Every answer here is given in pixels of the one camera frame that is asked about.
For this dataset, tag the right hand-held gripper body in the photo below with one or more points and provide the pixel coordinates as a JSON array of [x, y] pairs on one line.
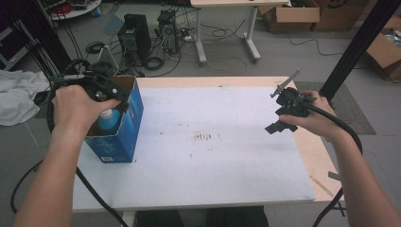
[[291, 101]]

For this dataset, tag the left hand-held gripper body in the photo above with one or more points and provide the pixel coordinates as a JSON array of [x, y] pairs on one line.
[[101, 74]]

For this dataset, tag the blue plastic bottle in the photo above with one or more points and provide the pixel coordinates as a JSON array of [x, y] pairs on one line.
[[109, 124]]

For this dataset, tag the blue cardboard box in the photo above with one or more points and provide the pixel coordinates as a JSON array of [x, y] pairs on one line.
[[118, 148]]

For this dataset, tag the person's right hand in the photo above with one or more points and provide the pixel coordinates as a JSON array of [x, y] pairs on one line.
[[320, 121]]

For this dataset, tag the person's left hand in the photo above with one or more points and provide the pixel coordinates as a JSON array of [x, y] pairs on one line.
[[75, 110]]

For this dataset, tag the small white device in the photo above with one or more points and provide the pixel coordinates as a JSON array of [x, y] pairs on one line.
[[108, 58]]

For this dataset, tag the light wooden table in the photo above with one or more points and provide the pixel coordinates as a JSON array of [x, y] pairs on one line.
[[315, 157]]

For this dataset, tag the black computer tower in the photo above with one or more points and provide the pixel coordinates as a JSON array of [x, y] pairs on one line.
[[135, 34]]

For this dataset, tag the grey floor mat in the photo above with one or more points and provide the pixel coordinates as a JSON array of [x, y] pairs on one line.
[[345, 100]]

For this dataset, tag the white round table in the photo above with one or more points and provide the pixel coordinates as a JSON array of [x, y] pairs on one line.
[[82, 12]]

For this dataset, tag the white table mat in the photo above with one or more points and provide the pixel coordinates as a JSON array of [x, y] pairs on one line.
[[227, 170]]

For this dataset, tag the white-legged desk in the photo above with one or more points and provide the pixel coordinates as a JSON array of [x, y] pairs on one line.
[[250, 34]]

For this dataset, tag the open brown cardboard box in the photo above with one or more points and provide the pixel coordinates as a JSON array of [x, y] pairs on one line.
[[291, 17]]

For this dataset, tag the white cloth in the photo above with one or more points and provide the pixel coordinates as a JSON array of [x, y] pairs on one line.
[[19, 94]]

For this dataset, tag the black metal stand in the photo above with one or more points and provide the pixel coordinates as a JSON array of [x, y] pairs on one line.
[[359, 44]]

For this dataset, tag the large brown cardboard box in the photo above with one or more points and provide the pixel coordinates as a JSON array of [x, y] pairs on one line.
[[337, 17]]

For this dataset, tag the person's dark pants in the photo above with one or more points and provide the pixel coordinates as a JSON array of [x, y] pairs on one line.
[[236, 219]]

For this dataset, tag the brown cardboard box with contents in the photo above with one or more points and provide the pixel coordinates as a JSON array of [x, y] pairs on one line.
[[383, 52]]

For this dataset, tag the grey metal bracket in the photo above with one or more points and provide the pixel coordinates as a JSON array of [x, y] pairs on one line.
[[334, 175]]

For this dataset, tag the open-frame computer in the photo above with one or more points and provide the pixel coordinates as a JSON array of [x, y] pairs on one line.
[[168, 30]]

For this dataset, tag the dark equipment frame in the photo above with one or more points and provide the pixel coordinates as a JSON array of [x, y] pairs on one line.
[[12, 44]]

